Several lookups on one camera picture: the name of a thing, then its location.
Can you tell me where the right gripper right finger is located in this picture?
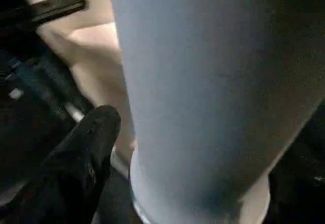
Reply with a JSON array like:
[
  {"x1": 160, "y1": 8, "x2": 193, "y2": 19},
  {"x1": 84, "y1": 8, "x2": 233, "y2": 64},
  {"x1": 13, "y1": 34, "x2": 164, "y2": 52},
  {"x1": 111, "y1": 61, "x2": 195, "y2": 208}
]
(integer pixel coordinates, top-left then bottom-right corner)
[{"x1": 266, "y1": 137, "x2": 325, "y2": 224}]

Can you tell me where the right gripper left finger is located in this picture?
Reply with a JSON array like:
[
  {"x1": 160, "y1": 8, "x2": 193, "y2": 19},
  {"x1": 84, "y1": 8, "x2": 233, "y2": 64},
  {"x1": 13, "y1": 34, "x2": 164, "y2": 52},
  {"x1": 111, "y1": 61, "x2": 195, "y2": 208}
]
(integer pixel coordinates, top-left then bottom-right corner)
[{"x1": 0, "y1": 104, "x2": 122, "y2": 224}]

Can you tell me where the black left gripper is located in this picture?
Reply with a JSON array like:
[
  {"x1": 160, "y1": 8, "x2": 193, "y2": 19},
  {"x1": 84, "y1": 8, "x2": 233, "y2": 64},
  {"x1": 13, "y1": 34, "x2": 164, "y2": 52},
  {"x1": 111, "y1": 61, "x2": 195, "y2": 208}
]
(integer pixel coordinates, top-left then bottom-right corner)
[{"x1": 0, "y1": 0, "x2": 96, "y2": 133}]

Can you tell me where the white plastic table top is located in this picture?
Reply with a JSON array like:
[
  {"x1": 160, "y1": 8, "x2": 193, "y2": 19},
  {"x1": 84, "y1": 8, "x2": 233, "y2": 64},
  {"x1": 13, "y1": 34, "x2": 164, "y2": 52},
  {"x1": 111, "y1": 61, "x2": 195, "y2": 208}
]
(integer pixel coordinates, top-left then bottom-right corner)
[{"x1": 26, "y1": 0, "x2": 139, "y2": 181}]

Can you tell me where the white plastic table leg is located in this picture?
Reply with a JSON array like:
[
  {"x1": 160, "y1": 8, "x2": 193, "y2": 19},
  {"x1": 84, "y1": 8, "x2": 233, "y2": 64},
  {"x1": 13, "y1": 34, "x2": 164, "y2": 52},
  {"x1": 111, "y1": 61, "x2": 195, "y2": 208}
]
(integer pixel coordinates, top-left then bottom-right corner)
[{"x1": 108, "y1": 0, "x2": 325, "y2": 224}]

